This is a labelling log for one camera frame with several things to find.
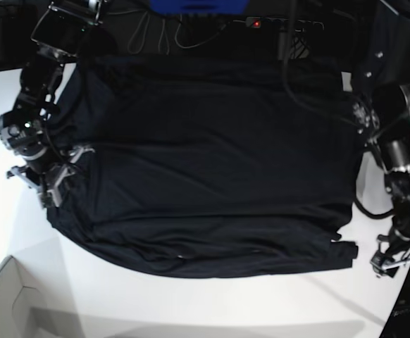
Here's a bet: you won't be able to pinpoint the blue plastic bin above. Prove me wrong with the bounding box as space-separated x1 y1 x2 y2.
149 0 249 15

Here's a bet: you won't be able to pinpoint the black power strip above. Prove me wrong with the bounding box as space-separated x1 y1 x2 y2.
234 16 325 32

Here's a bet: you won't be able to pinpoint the white cardboard box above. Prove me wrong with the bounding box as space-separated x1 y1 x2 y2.
0 256 48 337

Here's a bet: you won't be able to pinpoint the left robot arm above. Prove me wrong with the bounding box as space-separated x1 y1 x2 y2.
282 1 410 277

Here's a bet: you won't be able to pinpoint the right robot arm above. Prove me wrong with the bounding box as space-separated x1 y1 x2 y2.
0 1 111 208

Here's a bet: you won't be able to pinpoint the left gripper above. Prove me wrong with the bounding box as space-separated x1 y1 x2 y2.
370 233 410 278

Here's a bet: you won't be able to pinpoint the grey cable loops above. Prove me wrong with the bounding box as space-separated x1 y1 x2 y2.
127 10 227 56

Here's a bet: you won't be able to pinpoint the black t-shirt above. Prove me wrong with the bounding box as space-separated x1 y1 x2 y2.
47 56 361 278

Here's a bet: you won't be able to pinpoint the black cable bundle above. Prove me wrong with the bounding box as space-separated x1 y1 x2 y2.
278 30 313 61

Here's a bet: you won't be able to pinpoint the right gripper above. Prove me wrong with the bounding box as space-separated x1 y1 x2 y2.
6 144 95 208

